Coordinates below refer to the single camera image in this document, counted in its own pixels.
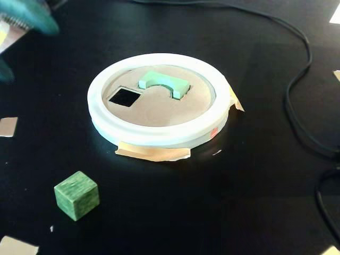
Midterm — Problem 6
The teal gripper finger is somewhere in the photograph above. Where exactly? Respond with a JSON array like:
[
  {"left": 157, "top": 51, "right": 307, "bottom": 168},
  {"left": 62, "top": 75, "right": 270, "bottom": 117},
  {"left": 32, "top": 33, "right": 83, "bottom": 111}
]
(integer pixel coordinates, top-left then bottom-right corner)
[
  {"left": 0, "top": 0, "right": 60, "bottom": 35},
  {"left": 0, "top": 58, "right": 15, "bottom": 82}
]

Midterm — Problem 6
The light green U shape block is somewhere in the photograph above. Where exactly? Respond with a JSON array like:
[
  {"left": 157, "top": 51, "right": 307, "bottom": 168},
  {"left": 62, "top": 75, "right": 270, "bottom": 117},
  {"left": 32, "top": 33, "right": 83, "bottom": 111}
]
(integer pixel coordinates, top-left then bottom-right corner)
[{"left": 138, "top": 70, "right": 191, "bottom": 100}]

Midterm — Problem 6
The white round shape sorter lid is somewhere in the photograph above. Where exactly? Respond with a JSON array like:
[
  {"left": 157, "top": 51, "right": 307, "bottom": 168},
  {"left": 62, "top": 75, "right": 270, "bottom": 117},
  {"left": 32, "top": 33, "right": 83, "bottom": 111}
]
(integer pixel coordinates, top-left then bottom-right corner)
[{"left": 87, "top": 53, "right": 232, "bottom": 148}]

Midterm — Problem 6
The green wooden cube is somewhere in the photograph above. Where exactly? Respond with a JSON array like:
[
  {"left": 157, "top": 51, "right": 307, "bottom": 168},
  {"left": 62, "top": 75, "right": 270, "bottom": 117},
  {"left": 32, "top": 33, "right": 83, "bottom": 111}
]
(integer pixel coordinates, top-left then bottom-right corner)
[{"left": 54, "top": 171, "right": 100, "bottom": 222}]

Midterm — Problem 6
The yellow foam piece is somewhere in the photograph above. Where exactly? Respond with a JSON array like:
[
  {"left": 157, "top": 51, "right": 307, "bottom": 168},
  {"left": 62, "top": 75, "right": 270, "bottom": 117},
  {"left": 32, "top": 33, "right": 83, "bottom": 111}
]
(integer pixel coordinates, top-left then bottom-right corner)
[{"left": 114, "top": 142, "right": 192, "bottom": 162}]

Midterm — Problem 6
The short beige masking tape strip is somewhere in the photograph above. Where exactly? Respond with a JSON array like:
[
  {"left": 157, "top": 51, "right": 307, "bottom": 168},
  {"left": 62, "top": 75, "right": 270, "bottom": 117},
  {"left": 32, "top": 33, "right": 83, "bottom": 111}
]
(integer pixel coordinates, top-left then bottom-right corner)
[{"left": 228, "top": 89, "right": 245, "bottom": 112}]

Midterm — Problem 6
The white paper sheet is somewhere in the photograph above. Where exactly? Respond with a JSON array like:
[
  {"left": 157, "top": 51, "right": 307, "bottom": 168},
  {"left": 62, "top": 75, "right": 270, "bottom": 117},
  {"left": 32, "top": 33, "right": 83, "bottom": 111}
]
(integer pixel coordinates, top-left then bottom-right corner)
[{"left": 328, "top": 4, "right": 340, "bottom": 24}]

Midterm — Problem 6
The pale yellow paper corner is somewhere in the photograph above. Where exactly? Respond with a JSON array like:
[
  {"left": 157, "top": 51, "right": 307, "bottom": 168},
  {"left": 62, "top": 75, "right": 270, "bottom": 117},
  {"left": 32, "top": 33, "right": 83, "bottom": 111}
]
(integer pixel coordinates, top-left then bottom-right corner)
[{"left": 322, "top": 245, "right": 340, "bottom": 255}]

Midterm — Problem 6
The long black cable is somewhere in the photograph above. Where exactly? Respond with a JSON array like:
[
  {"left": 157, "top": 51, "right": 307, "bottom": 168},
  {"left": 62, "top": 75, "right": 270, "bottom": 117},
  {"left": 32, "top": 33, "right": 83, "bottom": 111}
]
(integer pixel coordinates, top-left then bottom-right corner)
[{"left": 127, "top": 0, "right": 340, "bottom": 160}]

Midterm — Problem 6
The looped black cable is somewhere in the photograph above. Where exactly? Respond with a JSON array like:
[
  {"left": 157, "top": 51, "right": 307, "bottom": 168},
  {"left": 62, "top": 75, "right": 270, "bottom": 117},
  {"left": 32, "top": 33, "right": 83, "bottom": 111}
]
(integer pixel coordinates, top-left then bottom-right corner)
[{"left": 314, "top": 164, "right": 340, "bottom": 240}]

